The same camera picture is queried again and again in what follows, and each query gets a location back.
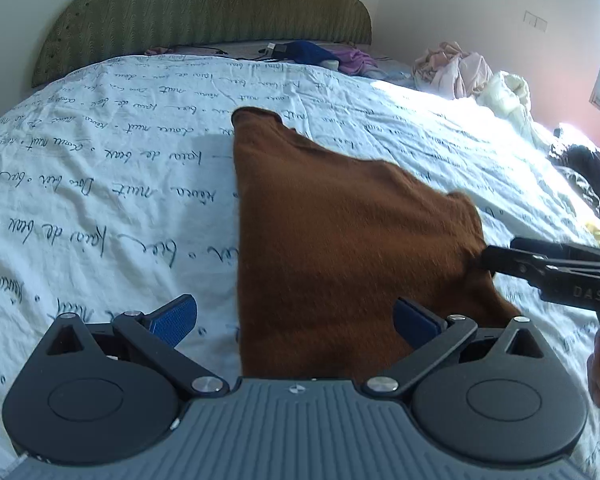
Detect pile of pink clothes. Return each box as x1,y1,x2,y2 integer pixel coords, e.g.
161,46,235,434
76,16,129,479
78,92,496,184
412,41,496,101

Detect purple cloth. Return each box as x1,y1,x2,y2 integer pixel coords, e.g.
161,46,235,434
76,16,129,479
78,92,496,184
337,49,381,75

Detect cream crumpled cloth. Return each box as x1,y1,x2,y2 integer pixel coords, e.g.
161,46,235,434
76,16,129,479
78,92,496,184
475,70,536,133

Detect black cable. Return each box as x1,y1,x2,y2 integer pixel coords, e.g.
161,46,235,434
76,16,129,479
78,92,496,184
172,44,266,57

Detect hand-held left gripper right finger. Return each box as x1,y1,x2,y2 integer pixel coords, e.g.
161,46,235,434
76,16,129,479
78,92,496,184
362,296,556,398

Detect white script-printed quilt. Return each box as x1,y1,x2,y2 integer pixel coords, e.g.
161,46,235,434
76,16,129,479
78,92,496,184
0,55,600,480

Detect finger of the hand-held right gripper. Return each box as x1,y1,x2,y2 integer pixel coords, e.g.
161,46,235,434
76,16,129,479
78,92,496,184
481,245,556,281
510,238,600,263

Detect blue cloth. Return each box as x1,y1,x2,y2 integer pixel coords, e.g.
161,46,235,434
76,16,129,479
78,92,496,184
280,40,338,66

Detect green padded headboard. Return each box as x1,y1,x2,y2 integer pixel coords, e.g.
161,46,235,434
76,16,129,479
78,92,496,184
31,0,373,88

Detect black clothing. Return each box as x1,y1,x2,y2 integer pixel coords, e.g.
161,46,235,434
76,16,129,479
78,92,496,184
550,144,600,236

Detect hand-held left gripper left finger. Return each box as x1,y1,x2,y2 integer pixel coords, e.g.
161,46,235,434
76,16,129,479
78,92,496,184
32,295,230,401

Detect brown sweater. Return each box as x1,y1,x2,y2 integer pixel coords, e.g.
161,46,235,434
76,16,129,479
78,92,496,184
230,106,523,381

